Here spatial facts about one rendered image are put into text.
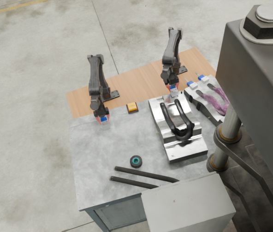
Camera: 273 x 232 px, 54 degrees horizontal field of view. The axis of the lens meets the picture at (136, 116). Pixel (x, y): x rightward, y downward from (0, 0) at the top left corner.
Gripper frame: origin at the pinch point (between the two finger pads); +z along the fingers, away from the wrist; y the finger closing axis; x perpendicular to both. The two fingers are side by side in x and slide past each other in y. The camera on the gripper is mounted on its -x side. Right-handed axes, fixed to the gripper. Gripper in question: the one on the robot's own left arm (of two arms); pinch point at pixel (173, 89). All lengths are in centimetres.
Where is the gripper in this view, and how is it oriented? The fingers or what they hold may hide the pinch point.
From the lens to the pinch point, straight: 196.4
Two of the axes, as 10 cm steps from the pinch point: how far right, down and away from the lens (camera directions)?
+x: -1.3, -5.4, 8.3
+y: 9.5, -3.2, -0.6
